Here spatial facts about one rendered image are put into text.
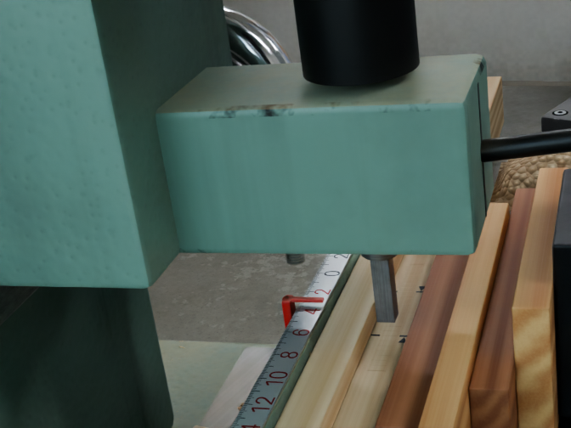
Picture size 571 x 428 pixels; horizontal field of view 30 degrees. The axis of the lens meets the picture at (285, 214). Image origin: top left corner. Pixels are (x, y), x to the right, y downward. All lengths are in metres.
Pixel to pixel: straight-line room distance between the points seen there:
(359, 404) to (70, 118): 0.17
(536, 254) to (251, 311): 2.08
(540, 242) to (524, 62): 3.48
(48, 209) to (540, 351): 0.22
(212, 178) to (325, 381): 0.10
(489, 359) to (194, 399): 0.33
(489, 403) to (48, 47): 0.23
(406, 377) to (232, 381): 0.31
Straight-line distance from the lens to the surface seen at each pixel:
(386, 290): 0.51
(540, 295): 0.47
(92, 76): 0.43
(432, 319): 0.52
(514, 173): 0.75
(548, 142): 0.46
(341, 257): 0.57
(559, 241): 0.48
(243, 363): 0.79
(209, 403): 0.75
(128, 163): 0.44
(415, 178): 0.44
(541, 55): 3.97
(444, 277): 0.56
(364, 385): 0.49
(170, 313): 2.63
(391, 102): 0.44
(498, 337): 0.50
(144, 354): 0.68
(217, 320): 2.56
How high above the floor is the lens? 1.20
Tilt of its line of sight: 23 degrees down
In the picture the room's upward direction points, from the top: 8 degrees counter-clockwise
